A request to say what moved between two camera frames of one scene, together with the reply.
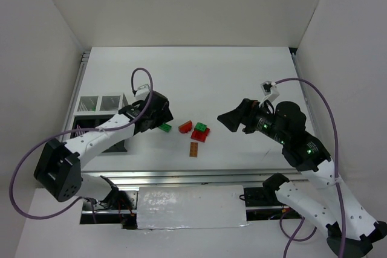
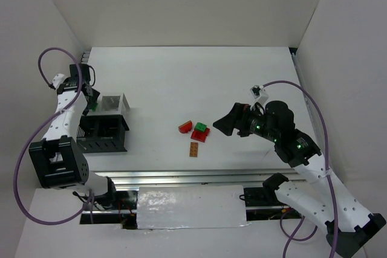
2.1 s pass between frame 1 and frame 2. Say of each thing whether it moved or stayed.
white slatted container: stayed
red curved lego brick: stayed
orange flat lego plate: stayed
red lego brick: stayed
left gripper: moved
